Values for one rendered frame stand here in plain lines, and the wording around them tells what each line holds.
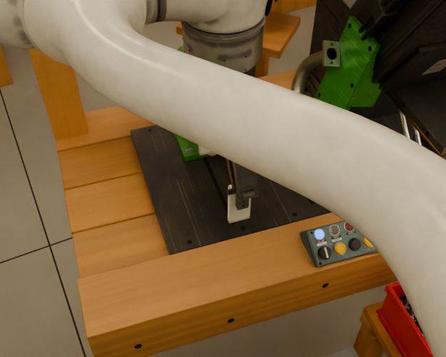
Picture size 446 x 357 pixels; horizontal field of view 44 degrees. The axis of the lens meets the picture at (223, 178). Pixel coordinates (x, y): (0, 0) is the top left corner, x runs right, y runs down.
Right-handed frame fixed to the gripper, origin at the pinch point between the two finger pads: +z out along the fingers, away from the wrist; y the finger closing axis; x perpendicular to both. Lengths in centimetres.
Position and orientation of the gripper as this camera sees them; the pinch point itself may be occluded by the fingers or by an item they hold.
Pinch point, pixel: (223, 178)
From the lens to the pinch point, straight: 78.3
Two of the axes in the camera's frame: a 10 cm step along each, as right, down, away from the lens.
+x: 9.5, -2.3, 2.1
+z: 0.0, 6.8, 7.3
